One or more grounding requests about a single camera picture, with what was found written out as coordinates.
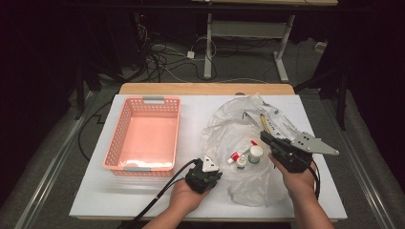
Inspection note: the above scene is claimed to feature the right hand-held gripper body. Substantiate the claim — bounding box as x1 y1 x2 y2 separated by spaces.
271 132 340 174

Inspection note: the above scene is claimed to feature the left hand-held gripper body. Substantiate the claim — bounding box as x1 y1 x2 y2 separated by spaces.
184 155 224 195

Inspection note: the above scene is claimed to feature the white capped jar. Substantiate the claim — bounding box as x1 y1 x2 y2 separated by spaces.
247 145 265 165

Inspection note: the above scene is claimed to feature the red and white tube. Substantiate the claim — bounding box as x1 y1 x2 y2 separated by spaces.
226 139 259 165

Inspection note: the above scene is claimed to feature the small white dropper bottle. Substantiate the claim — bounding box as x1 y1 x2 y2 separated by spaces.
236 154 247 171

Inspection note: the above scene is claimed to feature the clear plastic bag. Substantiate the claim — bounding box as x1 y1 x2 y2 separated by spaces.
200 93 317 208

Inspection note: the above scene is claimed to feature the pink plastic basket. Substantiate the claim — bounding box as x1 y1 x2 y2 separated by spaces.
102 95 181 177

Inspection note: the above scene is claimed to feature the person's left hand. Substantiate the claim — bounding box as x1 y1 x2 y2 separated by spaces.
168 180 209 216

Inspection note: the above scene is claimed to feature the person's right hand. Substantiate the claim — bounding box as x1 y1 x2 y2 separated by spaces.
268 153 318 200

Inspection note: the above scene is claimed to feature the black stand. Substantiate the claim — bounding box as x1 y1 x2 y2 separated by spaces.
74 58 128 121
294 68 349 132

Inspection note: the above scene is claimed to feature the white board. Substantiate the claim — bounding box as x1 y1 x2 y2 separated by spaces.
69 94 348 220

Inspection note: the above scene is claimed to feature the small white box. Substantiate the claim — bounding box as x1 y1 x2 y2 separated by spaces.
313 40 329 54

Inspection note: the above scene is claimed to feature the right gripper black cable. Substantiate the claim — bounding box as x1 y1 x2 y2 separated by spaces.
302 158 321 200

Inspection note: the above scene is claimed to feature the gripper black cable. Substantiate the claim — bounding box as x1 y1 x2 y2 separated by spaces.
302 158 321 200
118 159 197 229

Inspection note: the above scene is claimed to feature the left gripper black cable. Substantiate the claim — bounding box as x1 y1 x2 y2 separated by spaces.
118 159 197 229

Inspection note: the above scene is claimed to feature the metal floor rail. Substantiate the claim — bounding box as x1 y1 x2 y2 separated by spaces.
319 94 396 229
13 91 94 229

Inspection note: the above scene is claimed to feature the white metal desk frame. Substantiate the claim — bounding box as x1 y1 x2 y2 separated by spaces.
190 0 339 83

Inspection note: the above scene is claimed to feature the tangle of floor cables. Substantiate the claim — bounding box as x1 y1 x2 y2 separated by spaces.
135 23 219 84

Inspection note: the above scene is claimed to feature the black floor cable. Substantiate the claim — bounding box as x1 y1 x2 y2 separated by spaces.
77 100 113 162

